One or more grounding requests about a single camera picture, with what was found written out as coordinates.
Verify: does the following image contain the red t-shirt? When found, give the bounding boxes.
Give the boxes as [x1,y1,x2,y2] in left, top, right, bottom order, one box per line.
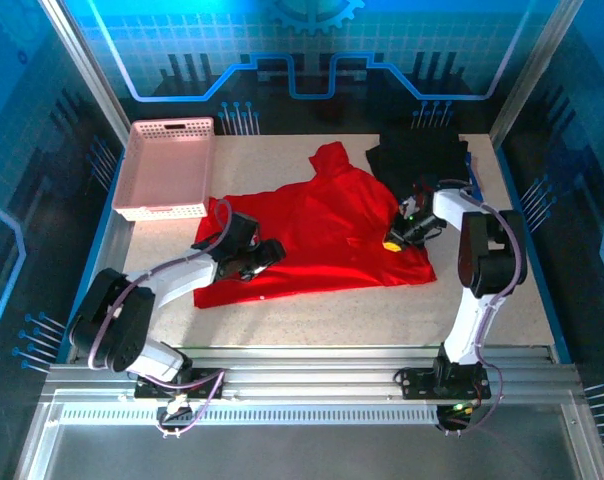
[192,141,438,310]

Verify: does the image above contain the pink plastic basket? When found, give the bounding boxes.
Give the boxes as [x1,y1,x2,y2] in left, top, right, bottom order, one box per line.
[111,116,216,223]

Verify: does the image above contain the black folded t-shirt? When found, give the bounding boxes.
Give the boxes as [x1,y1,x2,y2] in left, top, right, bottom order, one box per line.
[364,130,471,201]

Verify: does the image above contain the aluminium base tray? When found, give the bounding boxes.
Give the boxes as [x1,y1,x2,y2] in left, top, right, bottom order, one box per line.
[14,389,604,480]

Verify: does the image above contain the aluminium frame rail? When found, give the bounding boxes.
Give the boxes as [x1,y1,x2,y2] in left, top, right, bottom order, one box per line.
[40,343,583,407]

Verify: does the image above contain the aluminium side rail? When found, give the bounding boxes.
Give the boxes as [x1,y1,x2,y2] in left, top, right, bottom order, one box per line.
[64,138,158,364]

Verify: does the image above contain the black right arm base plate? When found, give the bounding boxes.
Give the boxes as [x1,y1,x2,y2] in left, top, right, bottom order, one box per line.
[398,367,493,401]

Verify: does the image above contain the slotted white cable duct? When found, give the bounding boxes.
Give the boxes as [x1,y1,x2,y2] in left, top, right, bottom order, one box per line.
[59,405,441,427]

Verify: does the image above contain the small electronics board with wires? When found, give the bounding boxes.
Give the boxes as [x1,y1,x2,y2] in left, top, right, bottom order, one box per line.
[155,393,196,439]
[434,399,478,435]

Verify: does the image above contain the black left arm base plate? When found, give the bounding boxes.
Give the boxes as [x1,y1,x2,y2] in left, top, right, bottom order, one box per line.
[133,366,227,401]

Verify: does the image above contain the aluminium corner post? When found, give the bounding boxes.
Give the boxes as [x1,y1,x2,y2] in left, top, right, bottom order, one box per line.
[488,0,584,149]
[38,0,142,154]

